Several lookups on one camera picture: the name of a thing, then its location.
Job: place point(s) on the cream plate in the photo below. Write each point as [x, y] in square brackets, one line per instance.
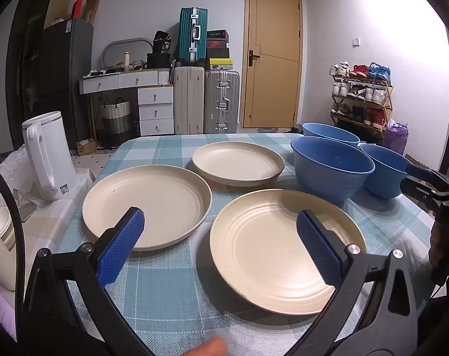
[261, 252]
[239, 163]
[154, 200]

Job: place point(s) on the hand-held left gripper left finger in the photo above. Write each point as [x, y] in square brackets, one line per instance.
[120, 244]

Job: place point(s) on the large flat cardboard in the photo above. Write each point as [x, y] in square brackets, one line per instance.
[59, 0]

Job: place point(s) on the blue bowl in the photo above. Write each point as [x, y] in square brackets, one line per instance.
[332, 132]
[328, 181]
[380, 181]

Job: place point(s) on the person's left hand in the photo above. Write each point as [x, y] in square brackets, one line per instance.
[205, 348]

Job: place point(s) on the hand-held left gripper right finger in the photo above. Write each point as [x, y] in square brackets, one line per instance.
[317, 244]

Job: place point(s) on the dark grey fridge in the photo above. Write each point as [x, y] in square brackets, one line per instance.
[61, 74]

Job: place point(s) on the oval mirror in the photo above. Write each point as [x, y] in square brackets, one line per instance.
[124, 52]

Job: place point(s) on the black printed bag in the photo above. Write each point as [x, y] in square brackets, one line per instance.
[162, 42]

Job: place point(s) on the small cardboard box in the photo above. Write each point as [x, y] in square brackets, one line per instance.
[86, 147]

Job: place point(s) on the black storage bag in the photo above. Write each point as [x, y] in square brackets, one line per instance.
[158, 61]

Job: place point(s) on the cream bottle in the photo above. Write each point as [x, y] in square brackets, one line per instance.
[126, 61]

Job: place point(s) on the white drawer desk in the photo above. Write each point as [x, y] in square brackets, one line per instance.
[155, 96]

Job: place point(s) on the person's right hand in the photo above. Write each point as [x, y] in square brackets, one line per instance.
[436, 241]

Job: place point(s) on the white electric kettle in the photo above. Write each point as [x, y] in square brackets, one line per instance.
[57, 148]

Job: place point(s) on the wooden door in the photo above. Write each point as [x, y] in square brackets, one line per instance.
[272, 89]

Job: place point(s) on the bubble wrap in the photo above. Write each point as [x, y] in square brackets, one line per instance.
[9, 167]

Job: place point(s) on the red paper item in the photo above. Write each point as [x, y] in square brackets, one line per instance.
[78, 7]

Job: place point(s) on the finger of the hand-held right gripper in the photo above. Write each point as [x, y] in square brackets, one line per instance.
[415, 193]
[417, 172]

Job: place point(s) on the beige suitcase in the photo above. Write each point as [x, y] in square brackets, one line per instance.
[189, 100]

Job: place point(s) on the teal plaid tablecloth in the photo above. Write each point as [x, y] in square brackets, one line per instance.
[165, 293]

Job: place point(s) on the woven laundry basket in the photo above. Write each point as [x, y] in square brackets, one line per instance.
[116, 118]

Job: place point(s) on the teal suitcase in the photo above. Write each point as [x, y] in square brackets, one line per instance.
[189, 37]

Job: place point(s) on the shoe rack with shoes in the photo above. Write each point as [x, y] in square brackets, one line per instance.
[374, 94]

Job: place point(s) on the yellow shoe box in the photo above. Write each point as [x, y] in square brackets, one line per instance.
[218, 64]

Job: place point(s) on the cream lidded container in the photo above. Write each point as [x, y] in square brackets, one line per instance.
[1, 226]

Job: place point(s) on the red and black shoe box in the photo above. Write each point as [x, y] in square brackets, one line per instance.
[217, 44]

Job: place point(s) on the beige checked cloth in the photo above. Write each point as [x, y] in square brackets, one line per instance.
[46, 222]

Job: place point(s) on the metal stand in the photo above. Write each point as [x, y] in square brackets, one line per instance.
[24, 207]

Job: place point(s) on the purple plastic bag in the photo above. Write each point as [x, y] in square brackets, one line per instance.
[395, 139]

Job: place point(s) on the silver suitcase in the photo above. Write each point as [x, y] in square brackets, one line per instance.
[217, 100]

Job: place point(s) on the brown cardboard piece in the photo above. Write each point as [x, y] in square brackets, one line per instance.
[91, 9]

